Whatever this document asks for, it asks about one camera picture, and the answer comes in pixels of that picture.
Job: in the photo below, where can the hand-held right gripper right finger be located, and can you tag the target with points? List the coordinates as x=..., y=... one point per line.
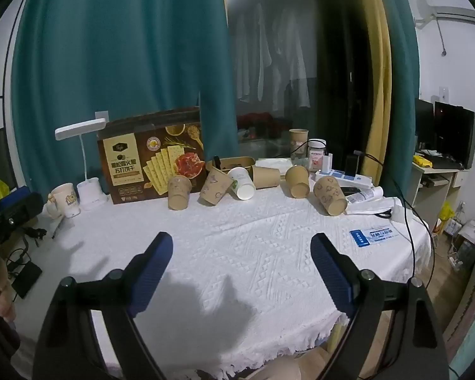
x=332, y=277

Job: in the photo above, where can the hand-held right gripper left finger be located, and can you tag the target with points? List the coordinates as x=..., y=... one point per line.
x=150, y=273

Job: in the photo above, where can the brown paper cup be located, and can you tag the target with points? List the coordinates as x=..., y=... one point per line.
x=266, y=176
x=216, y=187
x=330, y=195
x=179, y=192
x=299, y=140
x=297, y=181

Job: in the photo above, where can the white paper cup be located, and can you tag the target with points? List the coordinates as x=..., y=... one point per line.
x=242, y=183

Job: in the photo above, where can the person's left hand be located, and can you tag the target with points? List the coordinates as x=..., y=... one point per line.
x=4, y=304

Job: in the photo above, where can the black plug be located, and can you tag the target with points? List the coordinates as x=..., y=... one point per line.
x=36, y=232

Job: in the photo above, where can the white cartoon mug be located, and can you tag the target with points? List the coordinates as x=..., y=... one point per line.
x=65, y=200

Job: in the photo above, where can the blue and white card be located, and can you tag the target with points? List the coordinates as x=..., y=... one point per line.
x=370, y=237

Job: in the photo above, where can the flat black box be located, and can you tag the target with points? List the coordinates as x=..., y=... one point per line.
x=25, y=279

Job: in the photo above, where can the white plastic bag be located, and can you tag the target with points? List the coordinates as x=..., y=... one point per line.
x=374, y=208

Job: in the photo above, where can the white squeeze tube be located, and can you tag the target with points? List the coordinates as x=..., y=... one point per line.
x=366, y=195

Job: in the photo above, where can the white desk lamp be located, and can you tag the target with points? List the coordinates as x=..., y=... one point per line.
x=85, y=154

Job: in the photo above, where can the white textured tablecloth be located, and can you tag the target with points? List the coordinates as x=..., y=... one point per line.
x=241, y=245

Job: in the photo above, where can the white power strip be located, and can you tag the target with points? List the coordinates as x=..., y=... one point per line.
x=342, y=179

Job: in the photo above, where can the brown cracker box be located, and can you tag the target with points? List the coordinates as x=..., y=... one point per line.
x=150, y=158

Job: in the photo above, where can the white charger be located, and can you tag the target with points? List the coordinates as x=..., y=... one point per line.
x=327, y=161

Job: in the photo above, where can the black power adapter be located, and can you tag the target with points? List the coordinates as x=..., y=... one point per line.
x=352, y=163

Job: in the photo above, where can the jar with white lid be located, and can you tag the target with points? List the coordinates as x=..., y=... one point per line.
x=316, y=153

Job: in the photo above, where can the white tissue pack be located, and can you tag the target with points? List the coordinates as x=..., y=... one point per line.
x=275, y=163

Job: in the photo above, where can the yellow plastic bag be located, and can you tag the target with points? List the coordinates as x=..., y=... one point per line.
x=445, y=210

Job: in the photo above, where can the white computer desk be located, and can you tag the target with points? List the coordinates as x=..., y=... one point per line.
x=431, y=190

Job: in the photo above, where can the brown paper food container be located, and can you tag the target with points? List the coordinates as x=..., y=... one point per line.
x=234, y=162

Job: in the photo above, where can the yellow packet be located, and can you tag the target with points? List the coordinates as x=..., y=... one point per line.
x=422, y=161

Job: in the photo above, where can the black monitor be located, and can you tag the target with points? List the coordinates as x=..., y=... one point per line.
x=455, y=132

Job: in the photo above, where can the teal curtain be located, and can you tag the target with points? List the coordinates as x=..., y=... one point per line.
x=403, y=59
x=114, y=47

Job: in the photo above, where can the yellow curtain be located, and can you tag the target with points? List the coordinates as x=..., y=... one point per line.
x=376, y=67

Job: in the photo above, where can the hanging white clothes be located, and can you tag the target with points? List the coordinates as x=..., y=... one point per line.
x=261, y=59

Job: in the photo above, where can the white air conditioner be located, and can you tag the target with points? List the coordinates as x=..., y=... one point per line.
x=447, y=12

